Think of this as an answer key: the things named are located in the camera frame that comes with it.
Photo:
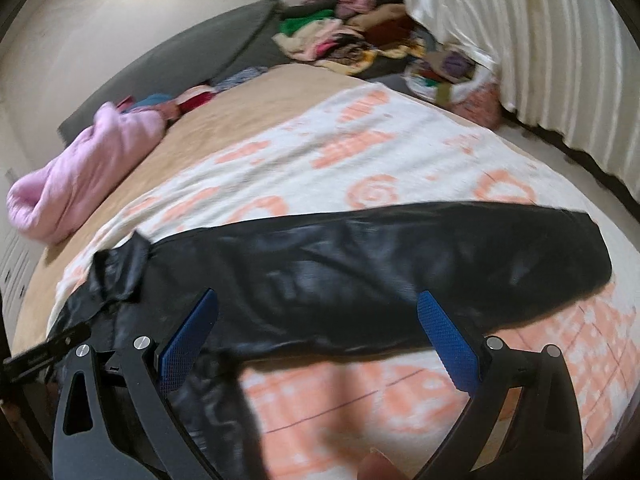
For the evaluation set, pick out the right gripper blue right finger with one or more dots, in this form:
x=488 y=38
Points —
x=457 y=356

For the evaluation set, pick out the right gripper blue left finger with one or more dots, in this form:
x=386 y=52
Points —
x=177 y=352

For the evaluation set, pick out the black leather jacket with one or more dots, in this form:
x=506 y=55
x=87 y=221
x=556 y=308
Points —
x=342 y=284

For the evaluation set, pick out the folded red blue clothes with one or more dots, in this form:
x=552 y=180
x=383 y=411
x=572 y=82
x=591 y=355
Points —
x=170 y=107

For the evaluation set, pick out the bag stuffed with clothes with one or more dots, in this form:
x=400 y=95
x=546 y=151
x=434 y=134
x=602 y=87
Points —
x=461 y=80

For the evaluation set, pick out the pile of mixed clothes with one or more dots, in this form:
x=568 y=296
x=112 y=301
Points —
x=362 y=38

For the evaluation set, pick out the white orange patterned blanket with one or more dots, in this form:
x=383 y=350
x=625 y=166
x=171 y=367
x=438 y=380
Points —
x=368 y=147

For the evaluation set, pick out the pink puffy quilt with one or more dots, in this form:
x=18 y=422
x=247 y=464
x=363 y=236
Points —
x=50 y=204

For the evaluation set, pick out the grey headboard cushion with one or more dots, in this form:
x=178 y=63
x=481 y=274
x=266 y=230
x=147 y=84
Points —
x=210 y=51

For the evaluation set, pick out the white satin curtain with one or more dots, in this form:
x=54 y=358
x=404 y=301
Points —
x=569 y=66

